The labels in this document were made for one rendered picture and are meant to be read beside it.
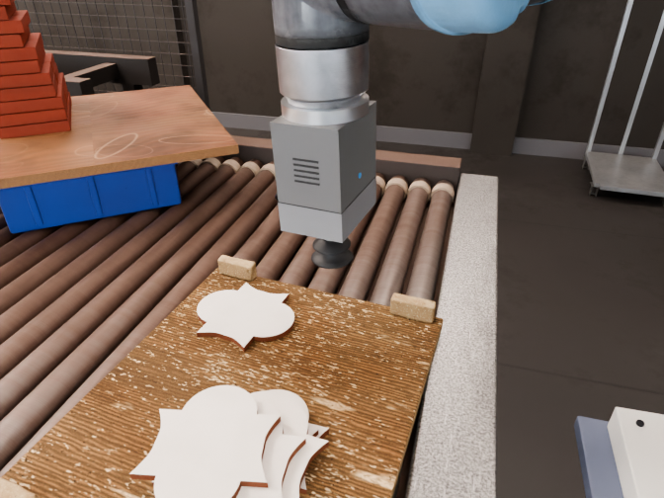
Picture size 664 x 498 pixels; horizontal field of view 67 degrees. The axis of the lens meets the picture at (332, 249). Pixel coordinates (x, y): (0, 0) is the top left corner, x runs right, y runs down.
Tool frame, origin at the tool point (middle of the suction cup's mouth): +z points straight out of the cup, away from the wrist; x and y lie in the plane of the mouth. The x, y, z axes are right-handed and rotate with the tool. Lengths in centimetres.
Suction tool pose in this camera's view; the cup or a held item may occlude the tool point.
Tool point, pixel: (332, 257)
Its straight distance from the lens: 51.1
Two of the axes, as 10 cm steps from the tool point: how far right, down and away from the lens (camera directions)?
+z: 0.4, 8.5, 5.3
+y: -4.2, 5.0, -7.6
